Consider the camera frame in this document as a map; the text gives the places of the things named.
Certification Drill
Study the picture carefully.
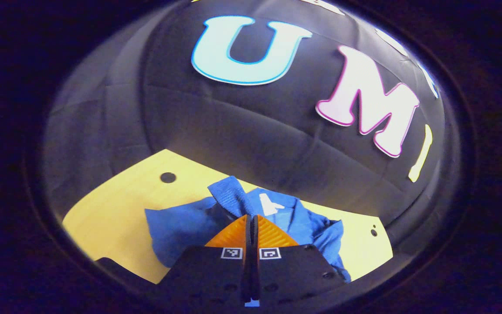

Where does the blue jacket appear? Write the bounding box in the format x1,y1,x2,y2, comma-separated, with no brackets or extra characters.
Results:
144,175,352,283

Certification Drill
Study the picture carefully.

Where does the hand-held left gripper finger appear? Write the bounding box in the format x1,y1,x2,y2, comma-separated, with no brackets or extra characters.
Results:
155,215,252,308
251,215,348,308

